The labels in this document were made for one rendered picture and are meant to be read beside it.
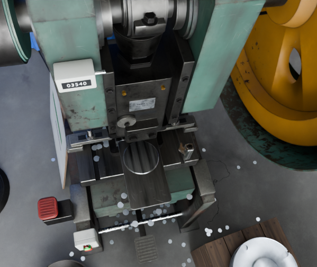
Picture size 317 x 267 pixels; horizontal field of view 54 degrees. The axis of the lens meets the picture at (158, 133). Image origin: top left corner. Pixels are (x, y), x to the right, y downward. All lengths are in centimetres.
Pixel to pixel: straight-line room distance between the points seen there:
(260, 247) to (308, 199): 72
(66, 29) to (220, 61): 33
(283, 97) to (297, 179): 131
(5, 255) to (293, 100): 158
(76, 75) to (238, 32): 32
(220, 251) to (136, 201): 59
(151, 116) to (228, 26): 41
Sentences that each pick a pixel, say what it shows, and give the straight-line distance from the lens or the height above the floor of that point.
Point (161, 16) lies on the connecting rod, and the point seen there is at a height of 137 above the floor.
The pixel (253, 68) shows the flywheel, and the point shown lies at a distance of 101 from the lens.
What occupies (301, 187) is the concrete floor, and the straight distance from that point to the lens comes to 215.
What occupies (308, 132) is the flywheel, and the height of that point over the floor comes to 120.
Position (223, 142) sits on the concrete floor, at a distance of 206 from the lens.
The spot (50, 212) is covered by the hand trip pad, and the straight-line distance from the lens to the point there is 108.
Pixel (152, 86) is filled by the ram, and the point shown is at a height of 115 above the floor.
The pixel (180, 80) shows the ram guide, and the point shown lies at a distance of 73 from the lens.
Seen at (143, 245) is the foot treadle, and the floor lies 16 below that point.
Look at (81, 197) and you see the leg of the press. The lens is 120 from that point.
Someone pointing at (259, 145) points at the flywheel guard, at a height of 101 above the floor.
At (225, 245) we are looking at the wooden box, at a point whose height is 35.
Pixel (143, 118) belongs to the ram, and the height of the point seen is 98.
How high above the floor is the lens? 179
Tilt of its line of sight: 63 degrees down
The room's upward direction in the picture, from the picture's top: 11 degrees clockwise
